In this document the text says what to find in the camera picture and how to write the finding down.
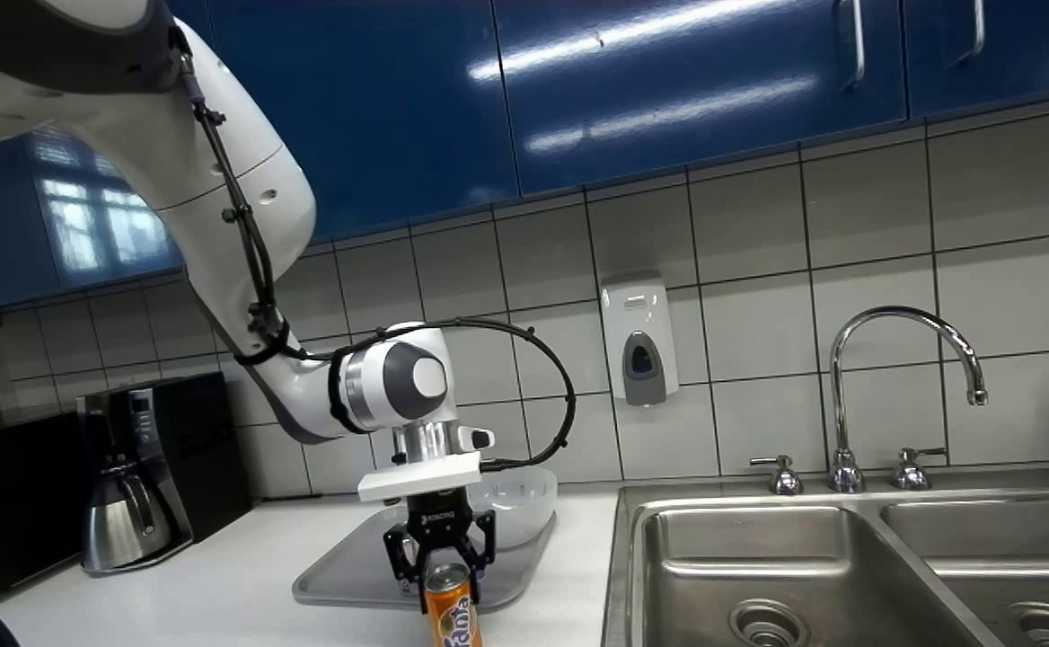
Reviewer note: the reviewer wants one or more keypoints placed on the steel coffee carafe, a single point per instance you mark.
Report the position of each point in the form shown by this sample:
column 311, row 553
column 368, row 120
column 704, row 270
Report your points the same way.
column 129, row 519

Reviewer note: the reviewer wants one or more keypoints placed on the black coffee maker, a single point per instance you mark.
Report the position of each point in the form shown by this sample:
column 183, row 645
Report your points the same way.
column 183, row 433

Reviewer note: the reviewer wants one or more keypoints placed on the clear plastic bowl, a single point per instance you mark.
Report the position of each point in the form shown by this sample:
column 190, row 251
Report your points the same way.
column 524, row 504

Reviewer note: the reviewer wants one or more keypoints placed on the stainless steel sink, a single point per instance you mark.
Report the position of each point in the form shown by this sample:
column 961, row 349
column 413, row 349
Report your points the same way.
column 731, row 566

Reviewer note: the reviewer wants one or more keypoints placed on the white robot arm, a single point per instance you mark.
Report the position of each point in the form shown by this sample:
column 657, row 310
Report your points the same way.
column 167, row 182

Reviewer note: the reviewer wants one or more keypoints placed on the blue upper cabinets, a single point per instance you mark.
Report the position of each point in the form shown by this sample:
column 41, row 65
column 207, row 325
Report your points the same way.
column 417, row 110

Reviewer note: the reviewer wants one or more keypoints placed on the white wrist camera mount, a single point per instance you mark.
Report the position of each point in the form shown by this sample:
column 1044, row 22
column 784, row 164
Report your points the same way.
column 432, row 457

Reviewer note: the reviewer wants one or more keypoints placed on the orange soda can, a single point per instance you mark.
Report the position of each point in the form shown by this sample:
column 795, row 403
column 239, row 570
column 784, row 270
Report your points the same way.
column 450, row 603

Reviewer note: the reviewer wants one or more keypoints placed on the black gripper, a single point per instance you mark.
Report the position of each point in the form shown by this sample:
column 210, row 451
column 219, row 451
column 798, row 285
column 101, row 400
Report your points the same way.
column 441, row 522

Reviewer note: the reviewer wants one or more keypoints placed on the white soap dispenser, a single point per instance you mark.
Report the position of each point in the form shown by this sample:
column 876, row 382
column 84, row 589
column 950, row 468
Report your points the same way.
column 643, row 348

